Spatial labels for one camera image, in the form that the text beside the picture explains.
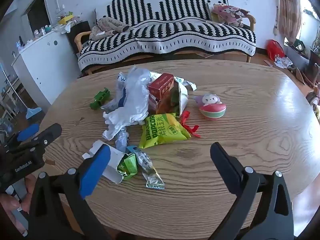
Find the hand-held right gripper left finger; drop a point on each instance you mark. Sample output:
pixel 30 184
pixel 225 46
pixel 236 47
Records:
pixel 95 172

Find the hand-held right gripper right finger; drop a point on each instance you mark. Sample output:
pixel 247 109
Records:
pixel 225 160

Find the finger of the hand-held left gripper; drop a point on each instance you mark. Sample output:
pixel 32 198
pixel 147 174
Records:
pixel 48 135
pixel 28 132

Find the blue white snack wrapper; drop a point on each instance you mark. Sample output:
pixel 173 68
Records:
pixel 150 172

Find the clear plastic bag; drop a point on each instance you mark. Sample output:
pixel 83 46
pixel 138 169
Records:
pixel 132 100

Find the person's left hand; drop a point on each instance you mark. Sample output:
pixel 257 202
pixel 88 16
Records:
pixel 11 202

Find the white cardboard box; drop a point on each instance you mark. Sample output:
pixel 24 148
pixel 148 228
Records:
pixel 113 170

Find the brown paper scrap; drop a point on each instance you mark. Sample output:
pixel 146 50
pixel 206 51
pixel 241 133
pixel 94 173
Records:
pixel 51 162

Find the green foil wrapper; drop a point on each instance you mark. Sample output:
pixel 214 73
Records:
pixel 128 166

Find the crumpled pale blue wrapper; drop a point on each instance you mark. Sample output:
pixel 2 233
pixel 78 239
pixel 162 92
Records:
pixel 122 140

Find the pink round toy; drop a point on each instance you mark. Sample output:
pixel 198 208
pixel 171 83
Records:
pixel 212 108

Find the red ribbon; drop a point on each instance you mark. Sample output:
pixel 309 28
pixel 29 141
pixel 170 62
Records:
pixel 185 117

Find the green toy car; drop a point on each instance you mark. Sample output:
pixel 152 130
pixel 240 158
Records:
pixel 100 99

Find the green popcorn packet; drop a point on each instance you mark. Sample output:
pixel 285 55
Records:
pixel 162 132

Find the white cabinet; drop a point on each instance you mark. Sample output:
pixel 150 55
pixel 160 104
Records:
pixel 45 62

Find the wooden table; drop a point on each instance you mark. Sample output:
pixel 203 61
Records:
pixel 250 92

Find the white green wrapper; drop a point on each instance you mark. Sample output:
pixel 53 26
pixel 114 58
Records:
pixel 184 97

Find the brown printed carton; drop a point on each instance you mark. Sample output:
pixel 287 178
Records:
pixel 165 106

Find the white blue plastic packet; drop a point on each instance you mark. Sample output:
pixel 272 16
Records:
pixel 121 81

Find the red carton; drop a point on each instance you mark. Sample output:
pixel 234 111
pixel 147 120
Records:
pixel 161 86

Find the scattered white papers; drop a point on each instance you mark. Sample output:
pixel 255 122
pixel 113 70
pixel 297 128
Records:
pixel 282 62

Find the yellow box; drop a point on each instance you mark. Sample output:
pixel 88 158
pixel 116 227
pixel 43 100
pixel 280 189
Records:
pixel 66 20

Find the red plastic bag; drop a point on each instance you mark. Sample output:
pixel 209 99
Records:
pixel 275 48

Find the grey storage bin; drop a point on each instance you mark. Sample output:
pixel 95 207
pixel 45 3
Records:
pixel 296 56

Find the beige clothes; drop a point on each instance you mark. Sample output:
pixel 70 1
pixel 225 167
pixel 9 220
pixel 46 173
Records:
pixel 110 25

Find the black white striped blanket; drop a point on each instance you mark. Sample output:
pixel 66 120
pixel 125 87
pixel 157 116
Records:
pixel 175 30

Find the potted plant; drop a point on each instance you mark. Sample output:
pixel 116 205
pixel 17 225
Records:
pixel 315 45

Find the pink cartoon cushion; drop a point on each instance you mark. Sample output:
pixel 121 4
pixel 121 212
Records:
pixel 231 13

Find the patterned curtain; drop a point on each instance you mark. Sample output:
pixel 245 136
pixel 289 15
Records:
pixel 290 10

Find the wooden frame sofa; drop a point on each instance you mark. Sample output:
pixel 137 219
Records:
pixel 79 40

